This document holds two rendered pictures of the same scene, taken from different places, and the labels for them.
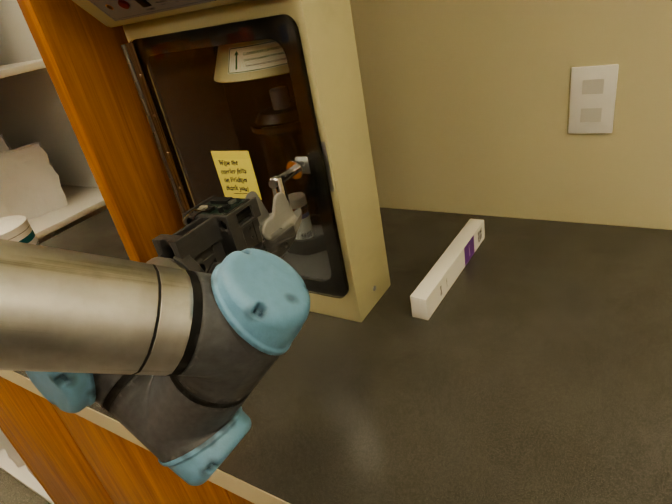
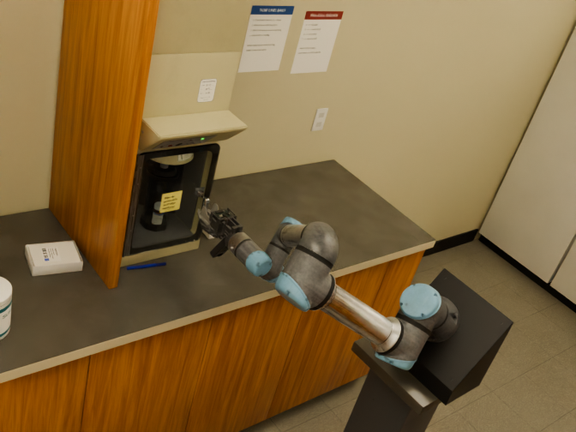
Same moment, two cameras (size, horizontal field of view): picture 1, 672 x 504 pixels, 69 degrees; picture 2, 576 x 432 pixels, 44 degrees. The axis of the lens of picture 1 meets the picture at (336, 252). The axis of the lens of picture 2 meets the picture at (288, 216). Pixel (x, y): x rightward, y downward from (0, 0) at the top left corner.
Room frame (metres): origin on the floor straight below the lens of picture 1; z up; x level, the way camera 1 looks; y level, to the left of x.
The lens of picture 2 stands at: (0.08, 2.04, 2.48)
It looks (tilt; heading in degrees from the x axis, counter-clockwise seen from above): 31 degrees down; 277
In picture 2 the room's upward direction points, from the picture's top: 16 degrees clockwise
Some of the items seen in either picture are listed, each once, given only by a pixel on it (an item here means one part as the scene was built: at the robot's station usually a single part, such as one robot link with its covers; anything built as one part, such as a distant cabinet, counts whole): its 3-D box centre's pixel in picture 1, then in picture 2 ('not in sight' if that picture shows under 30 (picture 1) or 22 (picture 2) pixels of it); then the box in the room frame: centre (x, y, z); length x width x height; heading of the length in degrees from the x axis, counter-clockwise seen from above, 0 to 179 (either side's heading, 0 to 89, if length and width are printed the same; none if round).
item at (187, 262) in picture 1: (214, 250); (226, 228); (0.51, 0.14, 1.17); 0.12 x 0.08 x 0.09; 144
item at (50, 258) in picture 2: not in sight; (53, 257); (1.00, 0.33, 0.96); 0.16 x 0.12 x 0.04; 44
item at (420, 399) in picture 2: not in sight; (416, 361); (-0.24, 0.12, 0.92); 0.32 x 0.32 x 0.04; 55
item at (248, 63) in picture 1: (240, 172); (171, 200); (0.71, 0.12, 1.19); 0.30 x 0.01 x 0.40; 54
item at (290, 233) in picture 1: (267, 246); not in sight; (0.54, 0.08, 1.15); 0.09 x 0.05 x 0.02; 140
